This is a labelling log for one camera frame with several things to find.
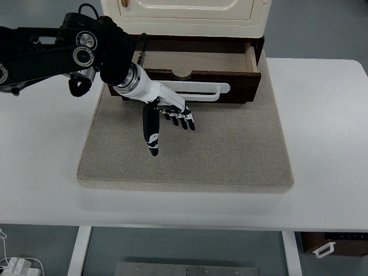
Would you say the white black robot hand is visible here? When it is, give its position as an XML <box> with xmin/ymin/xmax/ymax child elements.
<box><xmin>126</xmin><ymin>68</ymin><xmax>196</xmax><ymax>156</ymax></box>

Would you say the dark wooden drawer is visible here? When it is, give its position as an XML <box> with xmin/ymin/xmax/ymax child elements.
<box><xmin>108</xmin><ymin>40</ymin><xmax>262</xmax><ymax>105</ymax></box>

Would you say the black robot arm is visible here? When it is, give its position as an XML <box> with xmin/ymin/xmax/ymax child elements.
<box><xmin>1</xmin><ymin>12</ymin><xmax>195</xmax><ymax>155</ymax></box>

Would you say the cream white upper cabinet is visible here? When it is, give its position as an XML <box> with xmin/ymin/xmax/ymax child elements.
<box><xmin>101</xmin><ymin>0</ymin><xmax>271</xmax><ymax>38</ymax></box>

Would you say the dark wooden cabinet base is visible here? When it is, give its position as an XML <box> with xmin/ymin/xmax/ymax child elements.
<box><xmin>146</xmin><ymin>34</ymin><xmax>265</xmax><ymax>62</ymax></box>

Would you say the beige fabric mat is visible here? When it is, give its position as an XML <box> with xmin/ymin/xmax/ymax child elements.
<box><xmin>76</xmin><ymin>56</ymin><xmax>294</xmax><ymax>193</ymax></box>

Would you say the grey metal plate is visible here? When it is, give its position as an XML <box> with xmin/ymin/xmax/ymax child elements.
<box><xmin>114</xmin><ymin>262</ymin><xmax>259</xmax><ymax>276</ymax></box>

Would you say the white power adapter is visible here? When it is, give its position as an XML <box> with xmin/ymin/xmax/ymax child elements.
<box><xmin>1</xmin><ymin>257</ymin><xmax>41</xmax><ymax>276</ymax></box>

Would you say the white drawer handle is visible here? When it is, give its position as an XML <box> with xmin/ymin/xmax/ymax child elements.
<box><xmin>160</xmin><ymin>80</ymin><xmax>231</xmax><ymax>102</ymax></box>

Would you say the white table frame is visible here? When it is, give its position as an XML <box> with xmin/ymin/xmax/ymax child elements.
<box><xmin>67</xmin><ymin>226</ymin><xmax>302</xmax><ymax>276</ymax></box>

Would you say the white handle on box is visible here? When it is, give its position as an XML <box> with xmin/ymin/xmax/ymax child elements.
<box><xmin>312</xmin><ymin>241</ymin><xmax>336</xmax><ymax>259</ymax></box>

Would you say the white cable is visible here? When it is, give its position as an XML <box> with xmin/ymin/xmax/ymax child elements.
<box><xmin>0</xmin><ymin>228</ymin><xmax>9</xmax><ymax>265</ymax></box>

